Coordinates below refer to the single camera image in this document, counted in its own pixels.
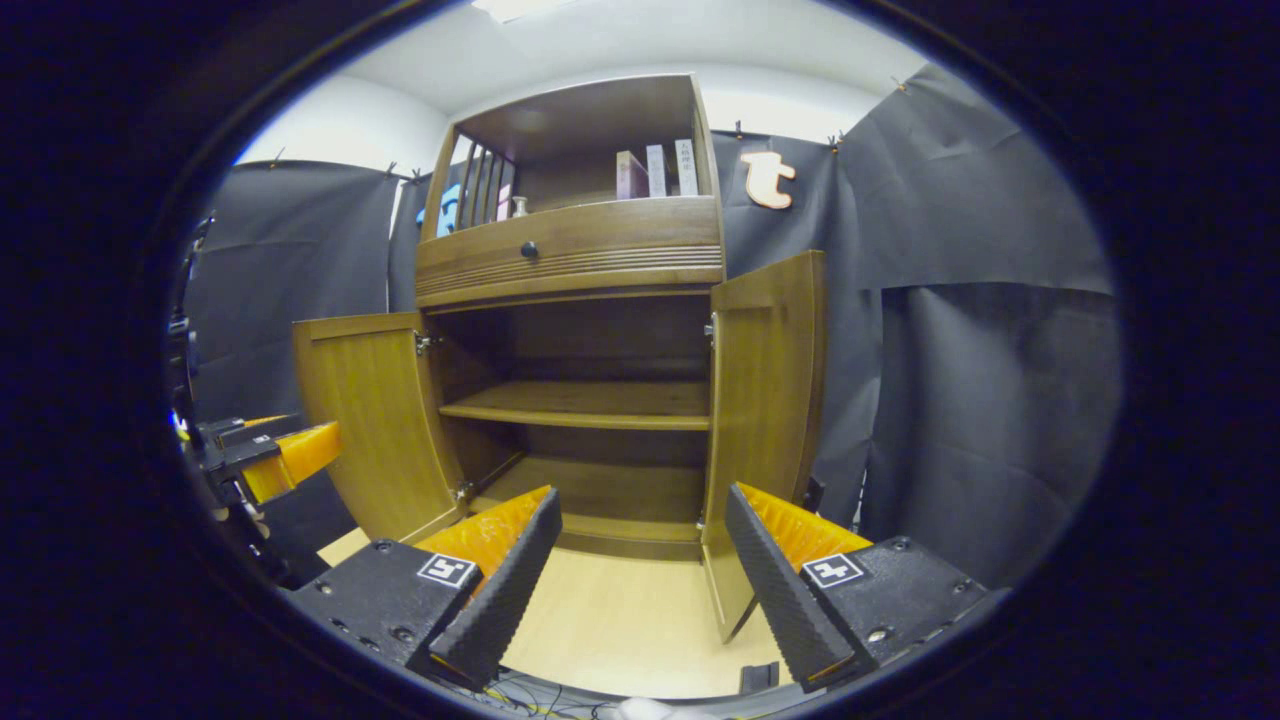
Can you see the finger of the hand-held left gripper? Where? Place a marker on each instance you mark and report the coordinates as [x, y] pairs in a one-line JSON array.
[[250, 428], [295, 460]]

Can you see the wooden inner cabinet shelf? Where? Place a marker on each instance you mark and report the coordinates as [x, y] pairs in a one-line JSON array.
[[590, 405]]

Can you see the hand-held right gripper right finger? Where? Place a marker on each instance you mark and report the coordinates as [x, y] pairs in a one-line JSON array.
[[775, 590]]

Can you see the black backdrop cloth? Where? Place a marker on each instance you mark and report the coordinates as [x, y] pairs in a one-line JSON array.
[[1000, 400]]

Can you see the wooden cabinet door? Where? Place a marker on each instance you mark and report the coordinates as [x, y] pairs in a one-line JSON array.
[[375, 420], [765, 400]]

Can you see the grey shelf book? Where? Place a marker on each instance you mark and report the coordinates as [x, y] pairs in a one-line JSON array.
[[657, 172]]

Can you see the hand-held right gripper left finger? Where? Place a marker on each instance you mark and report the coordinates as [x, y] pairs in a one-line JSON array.
[[505, 600]]

